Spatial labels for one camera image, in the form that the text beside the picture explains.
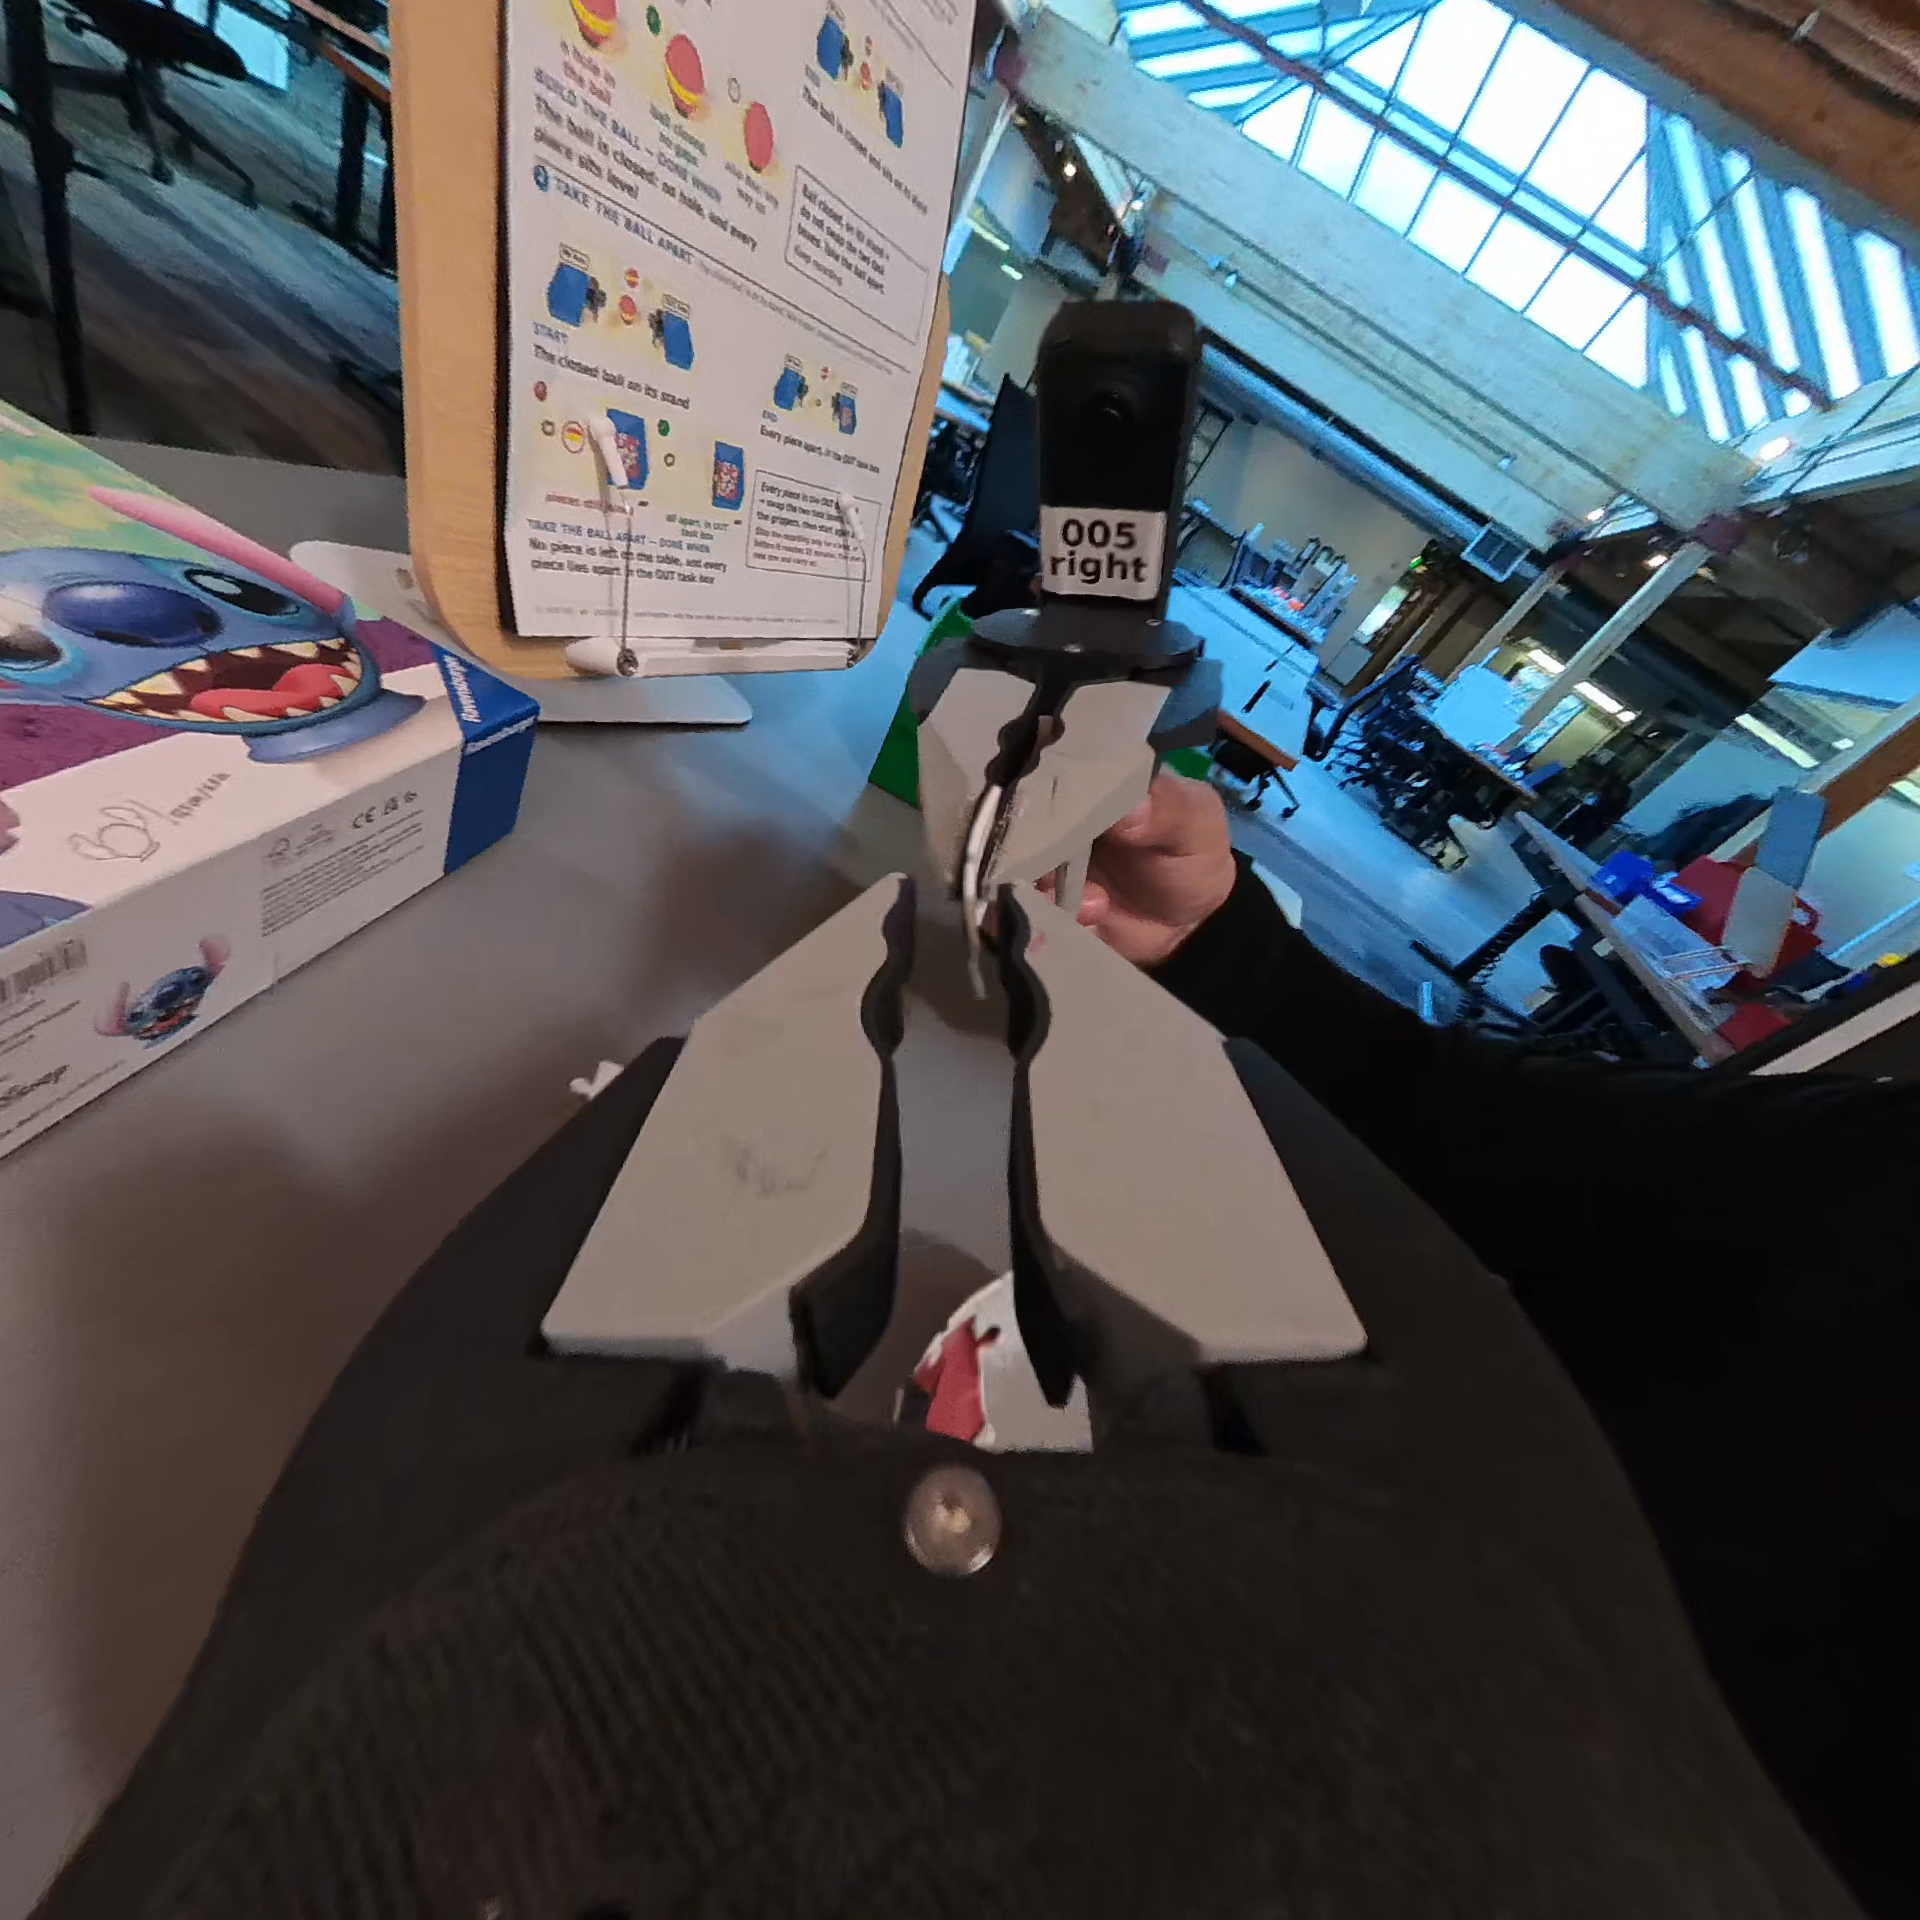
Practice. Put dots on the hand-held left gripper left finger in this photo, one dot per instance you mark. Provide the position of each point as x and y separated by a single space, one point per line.
719 1155

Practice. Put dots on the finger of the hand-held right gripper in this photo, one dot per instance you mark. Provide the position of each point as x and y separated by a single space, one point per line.
952 781
1112 750

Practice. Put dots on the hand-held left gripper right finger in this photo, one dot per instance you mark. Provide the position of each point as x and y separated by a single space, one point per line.
1185 1186

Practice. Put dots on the person's right forearm black sleeve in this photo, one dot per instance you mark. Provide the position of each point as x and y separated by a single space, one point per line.
1574 1198

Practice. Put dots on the cartoon printed puzzle box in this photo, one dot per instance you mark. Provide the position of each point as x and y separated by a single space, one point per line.
226 812

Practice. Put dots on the person's right hand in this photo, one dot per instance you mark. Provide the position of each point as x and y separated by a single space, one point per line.
1169 876

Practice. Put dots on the green box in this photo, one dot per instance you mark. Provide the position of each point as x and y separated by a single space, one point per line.
895 750

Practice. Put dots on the black office chair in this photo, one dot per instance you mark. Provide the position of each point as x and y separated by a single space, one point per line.
985 481

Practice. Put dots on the white sheet holder bar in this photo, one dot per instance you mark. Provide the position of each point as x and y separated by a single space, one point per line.
719 655

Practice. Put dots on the group of black office chairs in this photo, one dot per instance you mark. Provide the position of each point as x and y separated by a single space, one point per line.
1378 728

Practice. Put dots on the white metal stand base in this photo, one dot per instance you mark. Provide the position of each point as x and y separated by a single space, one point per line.
661 700

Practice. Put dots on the printed instruction sheet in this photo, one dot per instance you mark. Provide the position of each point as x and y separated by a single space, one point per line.
707 301

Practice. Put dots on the long white office desk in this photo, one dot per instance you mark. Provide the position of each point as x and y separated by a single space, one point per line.
1633 961

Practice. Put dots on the blue crate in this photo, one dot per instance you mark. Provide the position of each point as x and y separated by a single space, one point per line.
1643 884

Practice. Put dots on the red crate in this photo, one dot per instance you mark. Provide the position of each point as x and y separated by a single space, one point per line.
1726 894

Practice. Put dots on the dark office chair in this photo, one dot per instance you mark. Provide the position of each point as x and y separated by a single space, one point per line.
150 44

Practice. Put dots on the dark table leg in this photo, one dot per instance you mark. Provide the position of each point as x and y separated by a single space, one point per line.
44 193

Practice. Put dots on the wall air unit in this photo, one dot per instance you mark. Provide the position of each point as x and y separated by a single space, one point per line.
1492 553

